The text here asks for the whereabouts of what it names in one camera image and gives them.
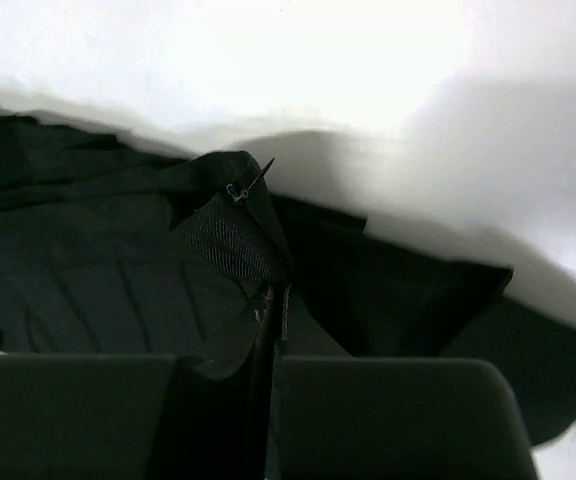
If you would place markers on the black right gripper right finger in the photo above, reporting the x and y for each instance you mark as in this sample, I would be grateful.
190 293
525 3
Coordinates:
340 417

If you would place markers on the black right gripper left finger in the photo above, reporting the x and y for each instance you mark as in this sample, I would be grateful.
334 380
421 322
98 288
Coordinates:
93 420

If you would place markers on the black pleated skirt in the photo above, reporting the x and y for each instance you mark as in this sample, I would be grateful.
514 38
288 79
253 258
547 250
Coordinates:
374 298

